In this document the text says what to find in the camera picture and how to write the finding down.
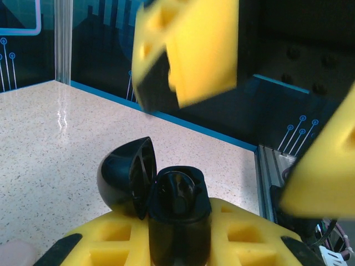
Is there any aluminium frame post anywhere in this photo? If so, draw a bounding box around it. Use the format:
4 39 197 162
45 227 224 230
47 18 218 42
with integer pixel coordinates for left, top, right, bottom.
54 0 74 86

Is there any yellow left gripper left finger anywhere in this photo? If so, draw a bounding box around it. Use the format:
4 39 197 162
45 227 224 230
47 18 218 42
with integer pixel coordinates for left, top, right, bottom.
33 210 153 266

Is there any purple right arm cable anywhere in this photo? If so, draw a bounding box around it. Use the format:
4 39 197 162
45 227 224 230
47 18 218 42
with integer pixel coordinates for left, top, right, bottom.
328 218 355 260

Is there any long aluminium base rail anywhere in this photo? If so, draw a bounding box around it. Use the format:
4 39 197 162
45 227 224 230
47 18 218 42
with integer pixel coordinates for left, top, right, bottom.
256 143 302 222

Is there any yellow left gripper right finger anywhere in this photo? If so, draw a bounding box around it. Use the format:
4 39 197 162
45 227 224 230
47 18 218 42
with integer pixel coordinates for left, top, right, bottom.
206 197 327 266

